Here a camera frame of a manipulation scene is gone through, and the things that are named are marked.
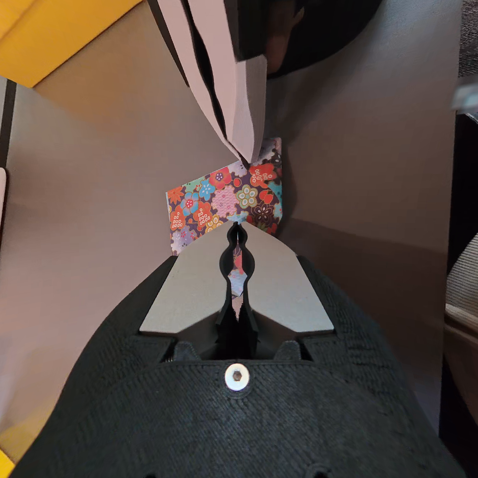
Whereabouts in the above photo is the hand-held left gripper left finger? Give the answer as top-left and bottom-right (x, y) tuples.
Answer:
(138, 222), (239, 336)

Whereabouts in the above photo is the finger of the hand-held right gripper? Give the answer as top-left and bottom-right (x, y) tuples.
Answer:
(156, 0), (241, 162)
(187, 0), (269, 166)

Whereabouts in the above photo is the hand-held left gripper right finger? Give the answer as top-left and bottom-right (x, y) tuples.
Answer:
(238, 222), (335, 335)

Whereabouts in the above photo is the dark flower origami paper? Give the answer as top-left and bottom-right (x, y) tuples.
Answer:
(165, 137), (285, 301)

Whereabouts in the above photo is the yellow box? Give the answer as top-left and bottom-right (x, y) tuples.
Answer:
(0, 417), (36, 467)
(0, 0), (144, 89)

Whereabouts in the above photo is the person's right hand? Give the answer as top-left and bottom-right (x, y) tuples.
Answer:
(266, 0), (305, 75)

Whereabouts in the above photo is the black textured armrest pad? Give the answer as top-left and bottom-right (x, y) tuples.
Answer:
(266, 0), (383, 78)

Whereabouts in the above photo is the black mat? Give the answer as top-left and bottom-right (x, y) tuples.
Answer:
(0, 78), (18, 171)

